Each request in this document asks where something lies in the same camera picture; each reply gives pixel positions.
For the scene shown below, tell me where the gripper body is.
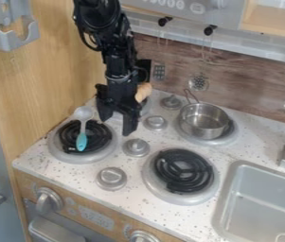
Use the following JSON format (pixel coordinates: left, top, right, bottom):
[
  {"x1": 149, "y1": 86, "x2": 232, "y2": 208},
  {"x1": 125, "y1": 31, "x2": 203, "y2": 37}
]
[{"x1": 94, "y1": 73, "x2": 145, "y2": 117}]

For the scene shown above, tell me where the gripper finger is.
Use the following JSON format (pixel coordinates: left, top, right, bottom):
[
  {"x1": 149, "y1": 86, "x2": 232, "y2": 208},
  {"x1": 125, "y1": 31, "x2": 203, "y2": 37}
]
[
  {"x1": 120, "y1": 109, "x2": 142, "y2": 137},
  {"x1": 95, "y1": 99, "x2": 117, "y2": 124}
]

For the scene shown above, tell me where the silver pot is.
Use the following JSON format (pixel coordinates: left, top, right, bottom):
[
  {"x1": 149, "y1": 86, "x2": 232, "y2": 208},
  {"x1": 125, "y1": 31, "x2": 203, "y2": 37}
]
[{"x1": 176, "y1": 88, "x2": 234, "y2": 141}]

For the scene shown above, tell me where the tan toy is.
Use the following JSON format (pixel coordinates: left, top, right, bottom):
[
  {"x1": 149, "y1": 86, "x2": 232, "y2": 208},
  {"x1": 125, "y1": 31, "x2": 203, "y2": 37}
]
[{"x1": 133, "y1": 81, "x2": 154, "y2": 104}]

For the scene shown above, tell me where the grey slotted spatula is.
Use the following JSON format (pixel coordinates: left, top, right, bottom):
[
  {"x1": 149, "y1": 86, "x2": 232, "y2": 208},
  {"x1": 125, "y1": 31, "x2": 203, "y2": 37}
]
[{"x1": 151, "y1": 63, "x2": 168, "y2": 81}]

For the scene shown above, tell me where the toy stove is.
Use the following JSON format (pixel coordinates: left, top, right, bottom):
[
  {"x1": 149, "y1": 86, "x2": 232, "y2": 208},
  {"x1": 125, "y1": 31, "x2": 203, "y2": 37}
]
[{"x1": 45, "y1": 90, "x2": 241, "y2": 207}]

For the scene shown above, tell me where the silver skimmer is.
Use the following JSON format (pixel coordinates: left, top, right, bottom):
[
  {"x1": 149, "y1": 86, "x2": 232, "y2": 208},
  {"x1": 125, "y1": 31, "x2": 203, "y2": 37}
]
[{"x1": 186, "y1": 31, "x2": 211, "y2": 93}]

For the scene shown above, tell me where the toy microwave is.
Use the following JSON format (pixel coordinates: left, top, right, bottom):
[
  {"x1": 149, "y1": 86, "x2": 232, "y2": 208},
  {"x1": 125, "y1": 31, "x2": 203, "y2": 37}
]
[{"x1": 117, "y1": 0, "x2": 249, "y2": 31}]

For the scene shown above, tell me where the toy sink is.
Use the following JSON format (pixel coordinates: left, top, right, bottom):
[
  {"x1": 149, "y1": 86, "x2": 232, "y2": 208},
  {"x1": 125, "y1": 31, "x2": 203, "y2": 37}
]
[{"x1": 210, "y1": 159, "x2": 285, "y2": 242}]

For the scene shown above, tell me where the silver spoon with blue handle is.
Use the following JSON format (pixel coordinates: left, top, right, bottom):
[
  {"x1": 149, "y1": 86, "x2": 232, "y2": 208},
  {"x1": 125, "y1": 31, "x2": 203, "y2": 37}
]
[{"x1": 72, "y1": 105, "x2": 96, "y2": 153}]

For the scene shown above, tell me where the grey wall holder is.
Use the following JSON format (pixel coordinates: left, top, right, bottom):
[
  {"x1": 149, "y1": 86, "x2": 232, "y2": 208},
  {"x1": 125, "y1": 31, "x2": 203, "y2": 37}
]
[{"x1": 0, "y1": 0, "x2": 42, "y2": 53}]

